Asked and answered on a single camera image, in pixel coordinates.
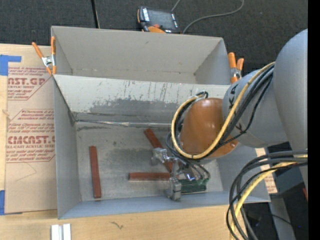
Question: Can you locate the red-brown flat block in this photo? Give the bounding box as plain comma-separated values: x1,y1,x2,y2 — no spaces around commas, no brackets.
88,145,103,199
143,128,176,173
128,171,172,181

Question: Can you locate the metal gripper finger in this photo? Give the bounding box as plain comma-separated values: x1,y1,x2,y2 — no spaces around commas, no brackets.
164,177,183,201
150,147,169,167

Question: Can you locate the grey metal bin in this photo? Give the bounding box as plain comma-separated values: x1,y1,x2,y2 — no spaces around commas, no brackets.
50,25,271,220

